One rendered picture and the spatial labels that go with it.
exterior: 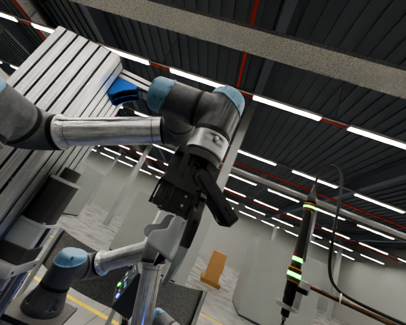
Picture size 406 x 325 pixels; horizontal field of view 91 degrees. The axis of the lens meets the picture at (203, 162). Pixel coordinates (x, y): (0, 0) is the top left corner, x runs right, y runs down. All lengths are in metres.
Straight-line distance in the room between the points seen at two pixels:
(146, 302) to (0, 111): 0.70
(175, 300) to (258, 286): 4.51
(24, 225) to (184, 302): 2.24
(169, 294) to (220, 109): 2.46
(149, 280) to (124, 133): 0.56
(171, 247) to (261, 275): 6.70
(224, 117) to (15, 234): 0.74
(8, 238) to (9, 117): 0.44
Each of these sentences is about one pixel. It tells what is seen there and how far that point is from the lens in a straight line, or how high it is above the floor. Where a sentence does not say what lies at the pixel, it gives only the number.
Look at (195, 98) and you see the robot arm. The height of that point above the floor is 1.77.
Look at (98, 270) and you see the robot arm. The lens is 1.16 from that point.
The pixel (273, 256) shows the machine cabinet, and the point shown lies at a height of 1.83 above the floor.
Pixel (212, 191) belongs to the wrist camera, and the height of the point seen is 1.62.
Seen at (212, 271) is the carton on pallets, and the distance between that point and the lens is 8.92.
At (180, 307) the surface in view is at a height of 0.73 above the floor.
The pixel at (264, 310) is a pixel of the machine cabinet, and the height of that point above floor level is 0.41.
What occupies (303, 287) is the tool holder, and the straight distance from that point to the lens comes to 0.83.
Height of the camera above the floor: 1.55
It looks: 19 degrees up
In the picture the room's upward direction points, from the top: 24 degrees clockwise
